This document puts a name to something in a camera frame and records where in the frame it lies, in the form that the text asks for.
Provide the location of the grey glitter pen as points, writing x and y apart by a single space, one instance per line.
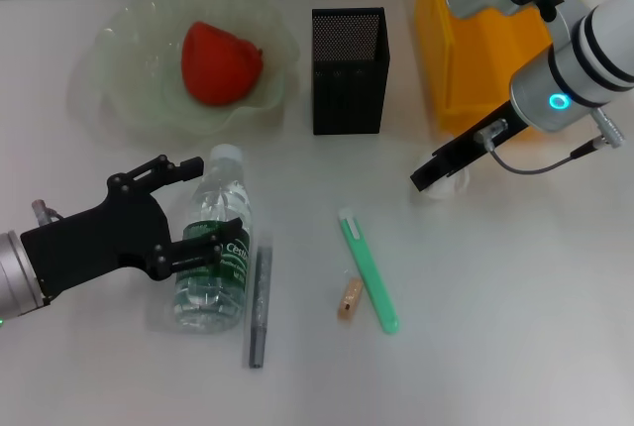
257 327

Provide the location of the white paper ball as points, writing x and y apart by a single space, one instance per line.
446 188

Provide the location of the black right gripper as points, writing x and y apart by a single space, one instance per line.
495 134

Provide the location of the small wooden cork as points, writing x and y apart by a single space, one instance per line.
349 299

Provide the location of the yellow plastic bin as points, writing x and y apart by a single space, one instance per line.
436 49

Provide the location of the clear bottle with green label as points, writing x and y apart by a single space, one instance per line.
218 198

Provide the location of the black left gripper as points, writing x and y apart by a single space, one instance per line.
109 238

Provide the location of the red-orange toy fruit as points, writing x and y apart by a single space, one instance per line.
218 64

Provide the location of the black mesh pen holder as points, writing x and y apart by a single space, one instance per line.
347 99

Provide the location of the pale green glass fruit plate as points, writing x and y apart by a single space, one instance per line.
138 99

